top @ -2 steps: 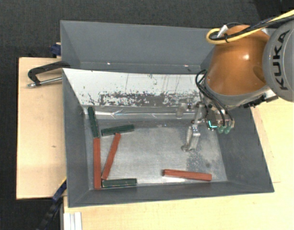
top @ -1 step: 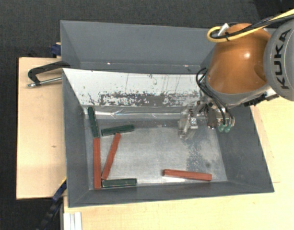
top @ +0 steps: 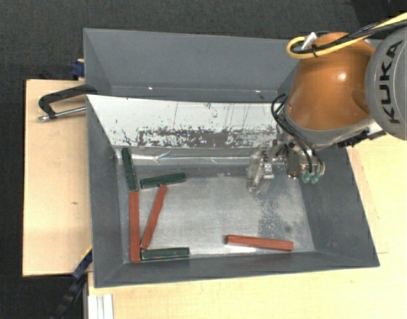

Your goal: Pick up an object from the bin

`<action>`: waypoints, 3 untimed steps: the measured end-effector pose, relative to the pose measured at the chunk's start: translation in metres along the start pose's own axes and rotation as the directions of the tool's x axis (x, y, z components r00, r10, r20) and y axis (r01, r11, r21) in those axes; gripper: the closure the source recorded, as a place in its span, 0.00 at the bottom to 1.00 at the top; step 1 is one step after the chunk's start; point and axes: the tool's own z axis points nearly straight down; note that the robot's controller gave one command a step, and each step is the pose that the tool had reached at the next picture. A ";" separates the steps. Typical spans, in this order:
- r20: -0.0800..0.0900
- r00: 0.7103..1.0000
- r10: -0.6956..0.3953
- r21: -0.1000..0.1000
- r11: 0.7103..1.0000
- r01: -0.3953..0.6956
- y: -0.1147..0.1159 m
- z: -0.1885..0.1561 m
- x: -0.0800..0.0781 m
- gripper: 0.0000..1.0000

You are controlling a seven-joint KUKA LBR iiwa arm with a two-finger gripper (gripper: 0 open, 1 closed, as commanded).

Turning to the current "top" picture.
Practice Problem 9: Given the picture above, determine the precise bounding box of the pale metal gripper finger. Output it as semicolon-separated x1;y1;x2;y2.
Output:
246;154;266;179
247;173;276;196

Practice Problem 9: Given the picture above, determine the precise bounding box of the red-brown flat block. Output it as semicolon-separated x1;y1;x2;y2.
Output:
224;233;295;253
128;191;142;263
139;183;169;251

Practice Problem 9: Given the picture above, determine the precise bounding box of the grey metal bin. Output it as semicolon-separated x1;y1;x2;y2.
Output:
82;27;380;288

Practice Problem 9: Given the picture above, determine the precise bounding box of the dark green flat block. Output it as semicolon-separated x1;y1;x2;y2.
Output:
139;172;188;190
121;147;139;192
140;247;191;262

